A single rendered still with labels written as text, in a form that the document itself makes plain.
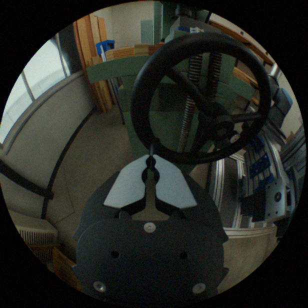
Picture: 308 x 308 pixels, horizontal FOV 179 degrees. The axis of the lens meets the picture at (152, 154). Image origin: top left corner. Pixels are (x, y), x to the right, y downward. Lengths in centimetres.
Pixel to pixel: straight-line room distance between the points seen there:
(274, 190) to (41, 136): 177
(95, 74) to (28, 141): 113
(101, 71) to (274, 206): 68
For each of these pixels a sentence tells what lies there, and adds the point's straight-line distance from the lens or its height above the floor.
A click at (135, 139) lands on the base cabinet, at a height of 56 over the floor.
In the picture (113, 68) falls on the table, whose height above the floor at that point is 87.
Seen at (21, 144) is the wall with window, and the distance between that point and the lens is 133.
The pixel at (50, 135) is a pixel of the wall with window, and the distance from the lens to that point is 146.
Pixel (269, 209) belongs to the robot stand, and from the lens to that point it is 45.
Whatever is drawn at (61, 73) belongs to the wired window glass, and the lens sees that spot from 175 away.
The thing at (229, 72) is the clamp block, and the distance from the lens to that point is 26.
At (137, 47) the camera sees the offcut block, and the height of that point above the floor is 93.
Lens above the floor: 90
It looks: 57 degrees down
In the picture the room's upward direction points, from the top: straight up
